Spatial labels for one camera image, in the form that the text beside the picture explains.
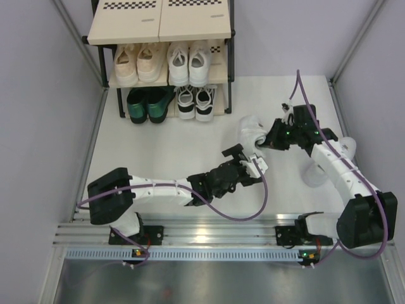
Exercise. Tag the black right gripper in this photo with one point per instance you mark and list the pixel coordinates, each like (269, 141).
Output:
(272, 139)

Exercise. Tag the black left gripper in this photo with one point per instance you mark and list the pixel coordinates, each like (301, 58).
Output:
(237, 153)

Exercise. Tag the white leather sneaker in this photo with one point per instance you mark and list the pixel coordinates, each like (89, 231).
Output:
(251, 135)
(315, 176)

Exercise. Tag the black white sneaker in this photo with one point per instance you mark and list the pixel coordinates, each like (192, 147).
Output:
(205, 102)
(185, 102)

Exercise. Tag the green loafer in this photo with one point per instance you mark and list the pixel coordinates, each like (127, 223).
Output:
(136, 105)
(158, 102)

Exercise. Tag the white grey sneaker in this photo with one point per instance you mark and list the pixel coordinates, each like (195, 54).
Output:
(178, 58)
(199, 63)

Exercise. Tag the beige lace sneaker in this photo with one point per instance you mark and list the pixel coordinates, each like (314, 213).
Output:
(150, 60)
(125, 64)

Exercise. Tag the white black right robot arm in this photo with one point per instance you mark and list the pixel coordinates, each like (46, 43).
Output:
(369, 215)

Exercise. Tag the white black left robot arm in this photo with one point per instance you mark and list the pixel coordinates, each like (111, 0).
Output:
(114, 197)

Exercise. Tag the black beige shoe shelf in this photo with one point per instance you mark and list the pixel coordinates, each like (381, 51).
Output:
(138, 22)

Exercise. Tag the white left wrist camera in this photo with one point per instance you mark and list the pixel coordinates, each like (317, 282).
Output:
(255, 166)

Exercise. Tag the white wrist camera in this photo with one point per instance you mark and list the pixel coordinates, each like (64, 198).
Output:
(255, 166)
(288, 110)

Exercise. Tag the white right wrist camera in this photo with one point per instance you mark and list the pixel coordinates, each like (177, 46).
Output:
(288, 110)

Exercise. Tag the aluminium frame post right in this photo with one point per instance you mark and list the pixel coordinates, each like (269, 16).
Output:
(360, 35)

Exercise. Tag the aluminium frame post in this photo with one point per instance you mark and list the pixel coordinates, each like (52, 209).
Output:
(77, 38)
(360, 35)

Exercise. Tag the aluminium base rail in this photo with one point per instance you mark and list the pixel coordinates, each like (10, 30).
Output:
(265, 239)

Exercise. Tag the aluminium frame post left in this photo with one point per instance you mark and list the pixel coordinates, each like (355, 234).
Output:
(77, 38)

